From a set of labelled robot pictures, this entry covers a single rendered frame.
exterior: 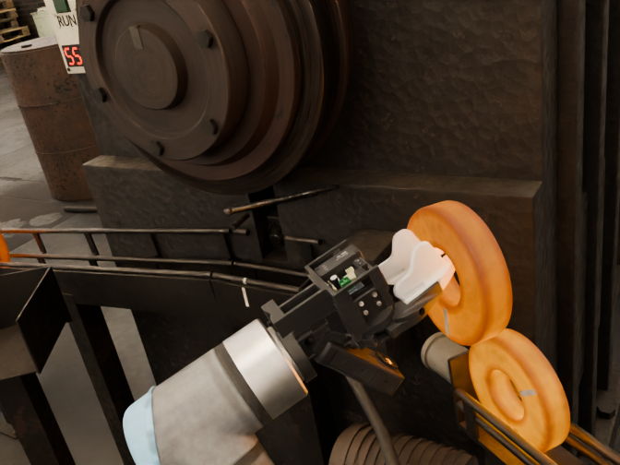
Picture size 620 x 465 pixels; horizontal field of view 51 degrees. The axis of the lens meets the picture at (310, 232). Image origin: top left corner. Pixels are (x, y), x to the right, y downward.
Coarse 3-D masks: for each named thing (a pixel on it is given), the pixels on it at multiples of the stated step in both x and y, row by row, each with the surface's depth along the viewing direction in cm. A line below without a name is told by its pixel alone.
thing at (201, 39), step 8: (80, 8) 93; (88, 8) 92; (80, 16) 93; (88, 16) 92; (200, 32) 83; (208, 32) 83; (200, 40) 84; (208, 40) 83; (96, 88) 99; (96, 96) 99; (104, 96) 99; (208, 120) 90; (208, 128) 90; (216, 128) 90; (152, 144) 98; (160, 144) 98; (152, 152) 99; (160, 152) 98
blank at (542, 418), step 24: (504, 336) 79; (480, 360) 83; (504, 360) 78; (528, 360) 75; (480, 384) 86; (504, 384) 84; (528, 384) 75; (552, 384) 74; (504, 408) 83; (528, 408) 76; (552, 408) 73; (528, 432) 78; (552, 432) 74
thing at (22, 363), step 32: (0, 288) 134; (32, 288) 135; (0, 320) 138; (32, 320) 121; (64, 320) 135; (0, 352) 129; (32, 352) 119; (0, 384) 129; (32, 384) 133; (32, 416) 133; (32, 448) 137; (64, 448) 142
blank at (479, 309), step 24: (432, 216) 67; (456, 216) 65; (432, 240) 69; (456, 240) 64; (480, 240) 63; (456, 264) 66; (480, 264) 62; (504, 264) 63; (456, 288) 72; (480, 288) 63; (504, 288) 63; (432, 312) 74; (456, 312) 68; (480, 312) 64; (504, 312) 64; (456, 336) 70; (480, 336) 65
